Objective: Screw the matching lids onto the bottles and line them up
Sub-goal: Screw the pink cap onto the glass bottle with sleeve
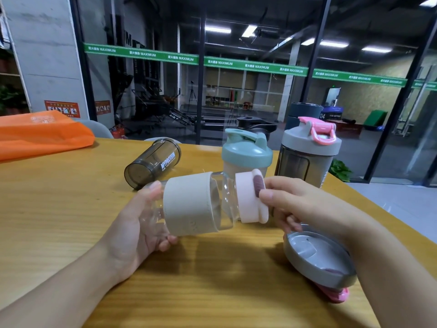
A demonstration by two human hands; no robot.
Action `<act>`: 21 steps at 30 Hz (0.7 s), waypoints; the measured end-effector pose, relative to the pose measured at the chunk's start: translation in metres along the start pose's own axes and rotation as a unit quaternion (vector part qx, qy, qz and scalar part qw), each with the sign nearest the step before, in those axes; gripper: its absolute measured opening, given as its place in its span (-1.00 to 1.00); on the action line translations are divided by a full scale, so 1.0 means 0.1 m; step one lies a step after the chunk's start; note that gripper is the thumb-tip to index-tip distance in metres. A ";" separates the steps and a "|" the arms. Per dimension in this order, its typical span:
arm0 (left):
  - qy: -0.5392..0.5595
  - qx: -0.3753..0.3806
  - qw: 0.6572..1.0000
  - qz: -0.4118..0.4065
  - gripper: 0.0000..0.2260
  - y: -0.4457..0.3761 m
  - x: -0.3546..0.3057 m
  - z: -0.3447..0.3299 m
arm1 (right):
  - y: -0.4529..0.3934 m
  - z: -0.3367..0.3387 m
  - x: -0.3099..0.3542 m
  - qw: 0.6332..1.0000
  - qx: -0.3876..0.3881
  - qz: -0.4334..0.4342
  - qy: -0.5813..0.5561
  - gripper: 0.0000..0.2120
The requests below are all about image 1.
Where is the pink bottle lid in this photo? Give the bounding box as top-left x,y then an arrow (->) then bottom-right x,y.
235,169 -> 270,224

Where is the orange fabric bag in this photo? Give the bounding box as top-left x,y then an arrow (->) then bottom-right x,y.
0,110 -> 96,163

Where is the large orange wall sign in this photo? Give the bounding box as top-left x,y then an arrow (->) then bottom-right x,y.
44,100 -> 81,119

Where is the brown wooden box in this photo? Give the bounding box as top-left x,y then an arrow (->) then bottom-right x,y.
327,119 -> 364,139

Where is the grey chair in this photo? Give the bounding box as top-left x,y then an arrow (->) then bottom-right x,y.
73,119 -> 114,139

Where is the clear bottle with white sleeve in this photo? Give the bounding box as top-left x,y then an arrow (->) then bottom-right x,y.
138,172 -> 239,237

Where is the small orange wall sign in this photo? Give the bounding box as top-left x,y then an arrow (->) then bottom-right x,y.
94,100 -> 112,116

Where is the person's left hand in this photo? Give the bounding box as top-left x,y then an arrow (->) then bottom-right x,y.
98,181 -> 179,281

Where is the low storage shelf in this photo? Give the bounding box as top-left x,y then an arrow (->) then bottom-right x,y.
204,95 -> 255,112

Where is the grey shaker lid pink handle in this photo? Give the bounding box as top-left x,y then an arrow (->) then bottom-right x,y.
283,225 -> 358,304

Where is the green potted plant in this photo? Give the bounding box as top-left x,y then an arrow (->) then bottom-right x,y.
328,159 -> 353,183

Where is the black shaker lid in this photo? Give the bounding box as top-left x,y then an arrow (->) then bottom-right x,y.
236,116 -> 278,142

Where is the green strip on glass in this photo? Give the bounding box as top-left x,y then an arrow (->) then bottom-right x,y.
84,43 -> 437,90

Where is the dark blue bottle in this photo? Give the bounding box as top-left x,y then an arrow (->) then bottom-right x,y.
284,102 -> 324,131

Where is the black tripod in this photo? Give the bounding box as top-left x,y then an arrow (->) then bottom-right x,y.
186,80 -> 199,107

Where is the person's right hand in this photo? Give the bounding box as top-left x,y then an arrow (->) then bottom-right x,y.
259,176 -> 347,243

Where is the smoky grey plastic cup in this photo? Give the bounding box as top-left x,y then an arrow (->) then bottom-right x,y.
124,137 -> 182,190

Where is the teal shaker bottle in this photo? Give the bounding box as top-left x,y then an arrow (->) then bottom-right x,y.
221,128 -> 274,184

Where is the grey shaker bottle pink handle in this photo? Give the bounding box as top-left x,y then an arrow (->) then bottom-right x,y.
274,117 -> 343,189

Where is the person's right forearm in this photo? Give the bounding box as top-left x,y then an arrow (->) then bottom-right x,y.
336,212 -> 437,328

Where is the person's left forearm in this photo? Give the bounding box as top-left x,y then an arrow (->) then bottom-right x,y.
0,247 -> 128,328

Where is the row of ceiling light panels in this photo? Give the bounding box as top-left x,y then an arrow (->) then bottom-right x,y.
204,0 -> 437,54

